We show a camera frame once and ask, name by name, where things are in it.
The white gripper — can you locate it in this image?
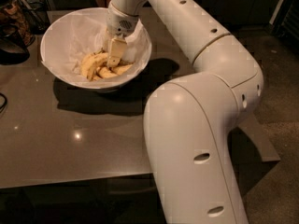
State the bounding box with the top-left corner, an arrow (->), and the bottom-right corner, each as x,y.
106,4 -> 139,67

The yellow banana bunch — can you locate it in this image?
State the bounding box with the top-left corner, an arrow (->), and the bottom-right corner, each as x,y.
80,49 -> 133,81

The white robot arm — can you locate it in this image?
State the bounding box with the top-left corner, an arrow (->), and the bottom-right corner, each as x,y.
107,0 -> 263,224

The white bowl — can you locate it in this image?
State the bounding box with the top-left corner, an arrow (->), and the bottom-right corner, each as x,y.
39,7 -> 153,93

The white paper liner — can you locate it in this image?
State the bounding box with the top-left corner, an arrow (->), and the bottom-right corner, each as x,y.
41,13 -> 152,86

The black kettle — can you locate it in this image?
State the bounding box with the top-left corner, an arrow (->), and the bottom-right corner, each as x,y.
0,24 -> 30,64

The glass jar with snacks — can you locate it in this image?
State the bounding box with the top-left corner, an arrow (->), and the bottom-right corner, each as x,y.
0,0 -> 35,47

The black wire rack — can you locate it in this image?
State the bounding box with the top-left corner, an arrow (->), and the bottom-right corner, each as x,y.
19,0 -> 50,35

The black cable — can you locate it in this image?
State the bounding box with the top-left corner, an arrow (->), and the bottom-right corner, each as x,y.
0,91 -> 8,114

